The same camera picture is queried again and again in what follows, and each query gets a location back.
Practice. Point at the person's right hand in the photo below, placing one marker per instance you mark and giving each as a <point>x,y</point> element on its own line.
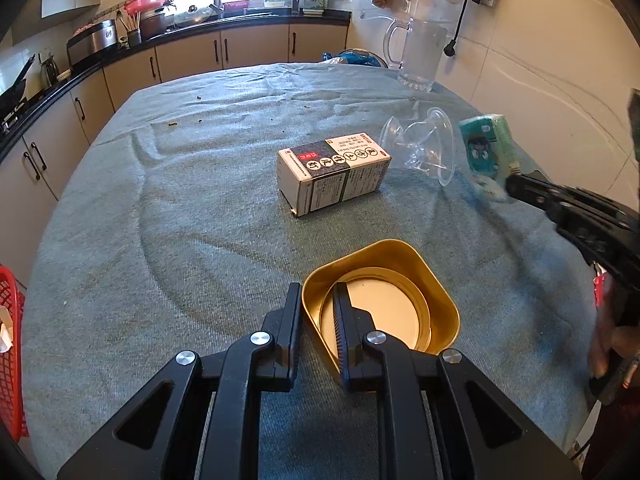
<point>602,355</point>

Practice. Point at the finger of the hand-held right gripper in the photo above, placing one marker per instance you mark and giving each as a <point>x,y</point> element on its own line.
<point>550,196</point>
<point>600,245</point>

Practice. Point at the black frying pan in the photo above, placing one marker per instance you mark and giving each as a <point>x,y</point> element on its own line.
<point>14,92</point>

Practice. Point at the blue plastic bag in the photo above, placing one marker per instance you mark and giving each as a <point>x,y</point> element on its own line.
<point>355,57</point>

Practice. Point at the steel rice cooker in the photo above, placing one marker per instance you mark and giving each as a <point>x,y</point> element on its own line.
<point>92,42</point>

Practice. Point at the red colander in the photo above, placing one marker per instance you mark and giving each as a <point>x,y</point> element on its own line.
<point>145,4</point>

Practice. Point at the dark label medicine box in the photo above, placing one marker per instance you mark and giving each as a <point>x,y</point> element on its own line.
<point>330,170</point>

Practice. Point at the square gold tin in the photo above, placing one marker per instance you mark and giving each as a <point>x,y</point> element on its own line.
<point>400,265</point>

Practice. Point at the dark cooking pot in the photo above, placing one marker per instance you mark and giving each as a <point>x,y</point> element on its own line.
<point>154,22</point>

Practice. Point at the person's dark clothing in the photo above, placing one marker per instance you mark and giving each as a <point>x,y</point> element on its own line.
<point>620,440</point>

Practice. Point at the red plastic basket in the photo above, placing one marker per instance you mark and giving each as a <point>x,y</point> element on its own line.
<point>12,385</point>

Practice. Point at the white paper scrap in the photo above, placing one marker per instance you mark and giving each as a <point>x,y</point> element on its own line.
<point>5,330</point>

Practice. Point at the chopstick holder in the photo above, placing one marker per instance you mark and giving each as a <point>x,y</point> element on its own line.
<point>132,35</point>

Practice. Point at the steel kettle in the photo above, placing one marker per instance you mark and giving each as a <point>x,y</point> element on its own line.
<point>49,70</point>

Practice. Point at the clear plastic cup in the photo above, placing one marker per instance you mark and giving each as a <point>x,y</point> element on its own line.
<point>435,145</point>

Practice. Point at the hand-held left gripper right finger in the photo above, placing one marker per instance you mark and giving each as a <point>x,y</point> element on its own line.
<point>345,331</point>

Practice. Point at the gas stove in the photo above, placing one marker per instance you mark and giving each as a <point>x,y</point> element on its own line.
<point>12,120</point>

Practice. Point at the black kitchen countertop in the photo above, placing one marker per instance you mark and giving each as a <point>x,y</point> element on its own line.
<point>200,30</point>

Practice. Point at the teal tissue packet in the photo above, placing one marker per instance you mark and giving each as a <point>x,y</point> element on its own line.
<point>482,145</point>

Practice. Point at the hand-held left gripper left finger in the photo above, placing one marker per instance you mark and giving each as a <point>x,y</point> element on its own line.
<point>287,331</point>

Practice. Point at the clear glass pitcher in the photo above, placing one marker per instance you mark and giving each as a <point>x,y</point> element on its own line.
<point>420,55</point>

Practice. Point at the beige base cabinets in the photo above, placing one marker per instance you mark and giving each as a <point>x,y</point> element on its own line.
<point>75,120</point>

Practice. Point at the glass pan lid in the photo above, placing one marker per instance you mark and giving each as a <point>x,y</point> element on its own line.
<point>192,15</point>

